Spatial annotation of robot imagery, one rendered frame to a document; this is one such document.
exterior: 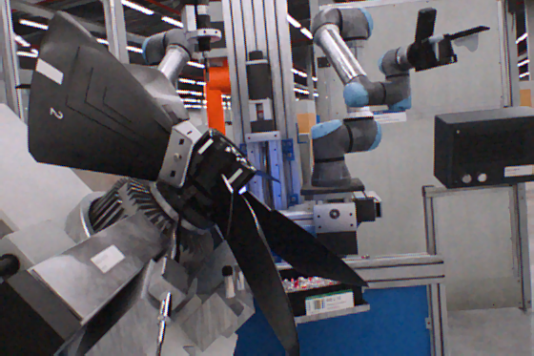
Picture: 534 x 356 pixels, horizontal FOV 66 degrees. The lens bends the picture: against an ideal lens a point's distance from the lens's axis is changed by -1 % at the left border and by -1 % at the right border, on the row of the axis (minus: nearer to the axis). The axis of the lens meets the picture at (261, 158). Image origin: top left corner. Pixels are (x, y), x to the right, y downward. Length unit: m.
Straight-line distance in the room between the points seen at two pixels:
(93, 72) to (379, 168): 2.27
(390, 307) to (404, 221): 1.50
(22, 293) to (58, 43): 0.30
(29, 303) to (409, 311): 1.10
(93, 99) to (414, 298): 1.05
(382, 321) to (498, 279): 1.80
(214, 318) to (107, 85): 0.42
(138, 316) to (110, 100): 0.28
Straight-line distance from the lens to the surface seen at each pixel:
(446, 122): 1.21
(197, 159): 0.71
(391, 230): 2.77
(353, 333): 1.35
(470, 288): 3.02
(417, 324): 1.37
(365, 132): 1.57
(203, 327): 0.78
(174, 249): 0.59
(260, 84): 1.63
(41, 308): 0.43
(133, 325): 0.53
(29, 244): 0.54
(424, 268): 1.30
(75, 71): 0.58
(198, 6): 0.87
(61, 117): 0.54
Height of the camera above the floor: 1.25
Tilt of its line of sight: 3 degrees down
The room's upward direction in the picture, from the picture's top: 6 degrees counter-clockwise
